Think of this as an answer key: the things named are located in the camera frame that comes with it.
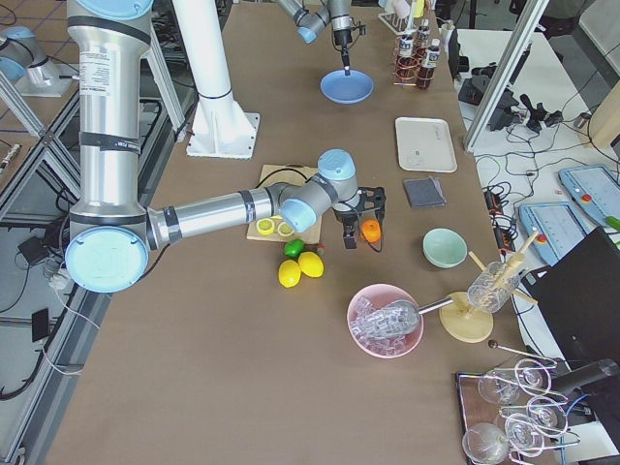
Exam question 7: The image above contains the clear glass mug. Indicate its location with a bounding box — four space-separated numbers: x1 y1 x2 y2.
467 262 520 314

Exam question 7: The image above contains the lemon slice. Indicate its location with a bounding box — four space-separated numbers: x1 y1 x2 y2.
276 221 295 239
256 218 275 236

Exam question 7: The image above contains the black monitor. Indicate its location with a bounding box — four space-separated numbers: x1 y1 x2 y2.
523 227 619 366

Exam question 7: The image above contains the yellow lemon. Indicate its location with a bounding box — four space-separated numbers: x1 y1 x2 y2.
278 260 301 289
297 251 325 278

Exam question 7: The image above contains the aluminium frame post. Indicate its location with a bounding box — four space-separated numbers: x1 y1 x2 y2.
463 0 548 152

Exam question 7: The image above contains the orange fruit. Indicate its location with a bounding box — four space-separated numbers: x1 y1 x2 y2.
360 219 383 244

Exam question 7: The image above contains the copper wire bottle rack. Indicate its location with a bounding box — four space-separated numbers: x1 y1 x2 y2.
393 34 440 89

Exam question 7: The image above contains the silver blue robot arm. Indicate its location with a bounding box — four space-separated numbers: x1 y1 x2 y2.
65 1 365 293
277 0 366 77

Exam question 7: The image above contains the blue plate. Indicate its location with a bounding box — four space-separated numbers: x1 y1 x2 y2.
320 70 374 105

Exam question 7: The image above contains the wooden cup tree stand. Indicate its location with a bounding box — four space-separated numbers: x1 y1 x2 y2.
439 230 539 343

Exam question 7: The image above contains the metal ice scoop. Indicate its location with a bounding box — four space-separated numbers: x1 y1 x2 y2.
382 296 453 337

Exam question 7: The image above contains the wine glass rack tray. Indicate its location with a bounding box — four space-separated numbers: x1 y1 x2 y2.
455 356 581 464

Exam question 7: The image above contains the blue teach pendant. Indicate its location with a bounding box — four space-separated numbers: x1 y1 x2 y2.
518 201 591 265
558 165 619 227

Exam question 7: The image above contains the pink bowl with ice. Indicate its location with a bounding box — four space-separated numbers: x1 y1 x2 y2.
347 284 424 358

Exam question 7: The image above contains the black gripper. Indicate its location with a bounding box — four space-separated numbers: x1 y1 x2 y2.
332 187 387 250
332 24 366 77

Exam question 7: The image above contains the grey cloth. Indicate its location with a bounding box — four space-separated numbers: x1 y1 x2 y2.
403 176 446 208

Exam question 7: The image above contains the green lime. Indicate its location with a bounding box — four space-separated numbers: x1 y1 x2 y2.
284 238 305 260

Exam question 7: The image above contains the green bowl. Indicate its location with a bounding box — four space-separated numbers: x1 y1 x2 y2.
422 228 468 268

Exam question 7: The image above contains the cream tray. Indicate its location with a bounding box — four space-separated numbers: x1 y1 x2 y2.
395 116 457 173

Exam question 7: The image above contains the pink cup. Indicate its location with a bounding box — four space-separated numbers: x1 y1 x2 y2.
390 0 412 19

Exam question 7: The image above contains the wooden cutting board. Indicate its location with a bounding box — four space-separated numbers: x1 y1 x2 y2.
246 164 322 244

